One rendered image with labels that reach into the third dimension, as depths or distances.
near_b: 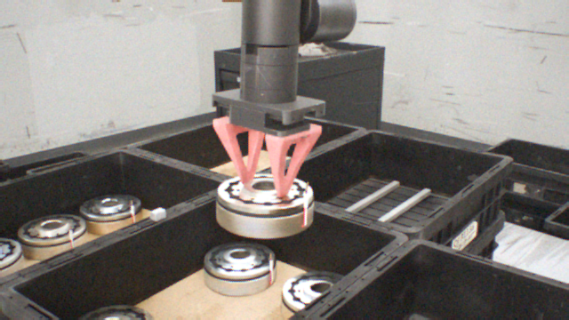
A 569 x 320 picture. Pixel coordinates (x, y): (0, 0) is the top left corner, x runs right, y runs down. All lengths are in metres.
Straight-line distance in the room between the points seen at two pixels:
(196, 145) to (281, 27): 0.72
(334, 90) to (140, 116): 2.24
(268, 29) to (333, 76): 1.84
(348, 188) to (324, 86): 1.21
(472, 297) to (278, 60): 0.38
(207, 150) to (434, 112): 3.13
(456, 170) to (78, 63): 3.24
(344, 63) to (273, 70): 1.88
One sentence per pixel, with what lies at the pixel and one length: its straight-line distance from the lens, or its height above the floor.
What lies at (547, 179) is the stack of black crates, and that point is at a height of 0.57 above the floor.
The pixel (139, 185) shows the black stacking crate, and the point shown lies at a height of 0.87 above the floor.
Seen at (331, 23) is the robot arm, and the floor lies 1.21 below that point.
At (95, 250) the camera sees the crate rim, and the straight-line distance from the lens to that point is 0.76.
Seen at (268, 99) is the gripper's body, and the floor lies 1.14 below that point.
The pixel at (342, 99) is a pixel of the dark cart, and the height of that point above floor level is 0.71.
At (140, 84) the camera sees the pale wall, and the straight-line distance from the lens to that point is 4.35.
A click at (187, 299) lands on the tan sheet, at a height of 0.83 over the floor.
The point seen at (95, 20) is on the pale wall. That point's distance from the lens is 4.13.
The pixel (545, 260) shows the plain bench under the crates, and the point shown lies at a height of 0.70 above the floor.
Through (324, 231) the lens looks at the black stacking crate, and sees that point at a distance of 0.84.
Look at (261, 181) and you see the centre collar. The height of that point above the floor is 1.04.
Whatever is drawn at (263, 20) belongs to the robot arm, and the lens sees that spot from 0.56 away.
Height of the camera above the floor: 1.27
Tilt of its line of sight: 19 degrees down
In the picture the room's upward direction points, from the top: straight up
